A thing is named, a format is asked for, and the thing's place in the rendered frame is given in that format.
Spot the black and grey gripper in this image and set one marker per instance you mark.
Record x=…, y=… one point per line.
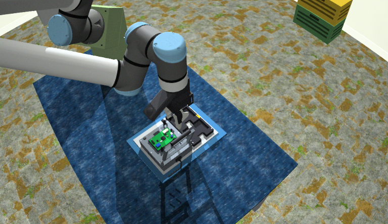
x=182, y=98

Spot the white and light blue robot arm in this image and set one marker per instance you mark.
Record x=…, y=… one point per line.
x=75, y=23

